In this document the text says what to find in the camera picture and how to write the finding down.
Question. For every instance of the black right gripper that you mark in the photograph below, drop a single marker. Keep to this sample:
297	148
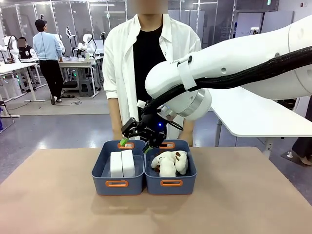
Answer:
151	125

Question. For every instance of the person's left forearm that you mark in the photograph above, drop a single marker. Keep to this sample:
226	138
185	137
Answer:
189	125

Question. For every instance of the person's right forearm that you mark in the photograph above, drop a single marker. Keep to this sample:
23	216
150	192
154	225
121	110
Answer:
114	114

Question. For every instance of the white robot arm on desk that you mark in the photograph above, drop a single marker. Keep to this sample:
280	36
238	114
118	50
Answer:
86	44

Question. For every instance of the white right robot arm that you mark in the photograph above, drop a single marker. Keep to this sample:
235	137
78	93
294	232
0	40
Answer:
231	56

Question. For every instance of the person's right hand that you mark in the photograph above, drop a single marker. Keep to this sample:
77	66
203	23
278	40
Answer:
118	136

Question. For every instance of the person's left hand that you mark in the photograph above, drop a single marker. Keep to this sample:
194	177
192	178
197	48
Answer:
189	140

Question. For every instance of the white plush with brown ears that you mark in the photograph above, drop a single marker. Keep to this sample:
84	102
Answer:
164	164

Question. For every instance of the cream and white plush toy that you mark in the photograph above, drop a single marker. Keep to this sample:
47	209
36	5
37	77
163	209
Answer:
181	162

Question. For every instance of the person in white lab coat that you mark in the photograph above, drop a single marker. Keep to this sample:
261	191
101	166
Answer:
122	68

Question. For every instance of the grey plastic step stool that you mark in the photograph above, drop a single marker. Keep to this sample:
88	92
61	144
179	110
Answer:
85	87

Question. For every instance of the white cup on desk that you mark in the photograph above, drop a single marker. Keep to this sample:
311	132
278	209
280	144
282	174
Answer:
87	57

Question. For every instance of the white desk with metal legs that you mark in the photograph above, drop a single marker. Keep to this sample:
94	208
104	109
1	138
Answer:
76	64

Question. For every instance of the large white table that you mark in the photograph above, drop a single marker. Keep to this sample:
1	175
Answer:
253	114

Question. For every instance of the man in light blue shirt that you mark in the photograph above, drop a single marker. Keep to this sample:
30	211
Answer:
47	48

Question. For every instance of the long white workbench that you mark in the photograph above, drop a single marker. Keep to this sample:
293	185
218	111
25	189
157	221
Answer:
17	69

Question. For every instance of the seated person in dark jacket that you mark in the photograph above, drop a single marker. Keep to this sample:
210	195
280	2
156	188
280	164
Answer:
25	50

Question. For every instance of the legs of person in dark trousers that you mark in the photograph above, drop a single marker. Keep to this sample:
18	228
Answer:
301	150

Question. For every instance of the white humanoid robot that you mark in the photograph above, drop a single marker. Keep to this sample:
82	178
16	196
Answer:
9	46

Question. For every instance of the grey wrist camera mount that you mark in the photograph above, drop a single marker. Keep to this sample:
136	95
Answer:
167	113

